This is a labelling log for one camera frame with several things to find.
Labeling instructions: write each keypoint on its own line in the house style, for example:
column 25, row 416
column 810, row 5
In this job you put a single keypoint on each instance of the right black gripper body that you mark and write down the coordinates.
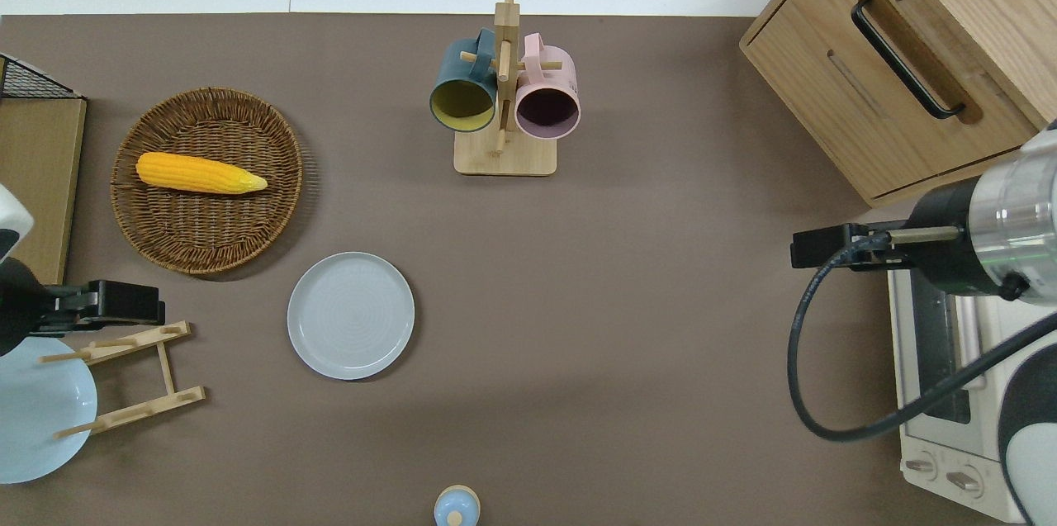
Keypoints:
column 875, row 262

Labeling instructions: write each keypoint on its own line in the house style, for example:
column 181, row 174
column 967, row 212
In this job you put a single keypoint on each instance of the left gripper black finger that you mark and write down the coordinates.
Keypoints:
column 128, row 293
column 124, row 315

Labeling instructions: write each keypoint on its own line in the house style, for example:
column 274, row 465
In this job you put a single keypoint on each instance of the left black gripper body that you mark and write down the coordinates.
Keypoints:
column 70, row 307

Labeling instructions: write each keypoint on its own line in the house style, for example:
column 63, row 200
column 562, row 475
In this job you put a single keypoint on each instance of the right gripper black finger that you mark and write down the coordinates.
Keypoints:
column 817, row 239
column 813, row 259

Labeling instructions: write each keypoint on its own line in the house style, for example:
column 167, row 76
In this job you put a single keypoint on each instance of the gray round plate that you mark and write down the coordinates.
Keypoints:
column 351, row 315

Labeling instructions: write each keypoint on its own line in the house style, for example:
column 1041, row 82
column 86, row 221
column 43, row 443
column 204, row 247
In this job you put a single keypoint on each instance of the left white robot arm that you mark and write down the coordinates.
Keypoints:
column 21, row 307

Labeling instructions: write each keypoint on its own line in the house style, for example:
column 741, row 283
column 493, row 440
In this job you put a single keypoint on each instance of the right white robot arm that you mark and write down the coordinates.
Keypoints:
column 1011, row 212

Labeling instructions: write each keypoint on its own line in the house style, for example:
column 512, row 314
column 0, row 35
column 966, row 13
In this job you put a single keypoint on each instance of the light blue plate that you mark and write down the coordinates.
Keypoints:
column 37, row 419

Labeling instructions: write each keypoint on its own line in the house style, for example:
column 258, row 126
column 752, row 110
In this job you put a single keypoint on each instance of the wooden dish rack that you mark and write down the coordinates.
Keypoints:
column 168, row 365

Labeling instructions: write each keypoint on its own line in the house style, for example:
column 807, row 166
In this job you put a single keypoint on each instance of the round wicker basket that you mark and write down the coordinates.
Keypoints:
column 206, row 220

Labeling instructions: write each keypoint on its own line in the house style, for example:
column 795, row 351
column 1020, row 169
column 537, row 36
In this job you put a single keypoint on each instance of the white toaster oven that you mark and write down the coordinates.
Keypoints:
column 925, row 361

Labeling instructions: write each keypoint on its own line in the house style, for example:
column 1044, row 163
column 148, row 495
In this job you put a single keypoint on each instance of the grid pattern shelf box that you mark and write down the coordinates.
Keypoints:
column 37, row 179

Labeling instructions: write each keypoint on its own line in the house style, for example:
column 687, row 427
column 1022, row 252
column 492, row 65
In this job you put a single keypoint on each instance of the yellow corn cob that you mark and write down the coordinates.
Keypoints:
column 198, row 173

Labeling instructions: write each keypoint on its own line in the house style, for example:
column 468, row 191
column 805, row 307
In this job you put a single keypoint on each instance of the wooden cabinet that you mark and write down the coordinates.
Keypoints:
column 834, row 72

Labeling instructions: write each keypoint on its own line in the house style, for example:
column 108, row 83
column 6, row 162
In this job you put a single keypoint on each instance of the pink mug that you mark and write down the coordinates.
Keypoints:
column 547, row 92

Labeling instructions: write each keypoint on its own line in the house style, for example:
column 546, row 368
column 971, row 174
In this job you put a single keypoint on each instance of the wooden mug tree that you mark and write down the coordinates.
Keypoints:
column 504, row 154

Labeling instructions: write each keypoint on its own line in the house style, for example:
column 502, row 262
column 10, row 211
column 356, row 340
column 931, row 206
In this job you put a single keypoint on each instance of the blue knob on wooden disc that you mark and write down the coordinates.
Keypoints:
column 457, row 507

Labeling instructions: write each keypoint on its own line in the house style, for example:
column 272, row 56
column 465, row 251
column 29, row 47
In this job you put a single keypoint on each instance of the teal mug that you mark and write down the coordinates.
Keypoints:
column 464, row 88

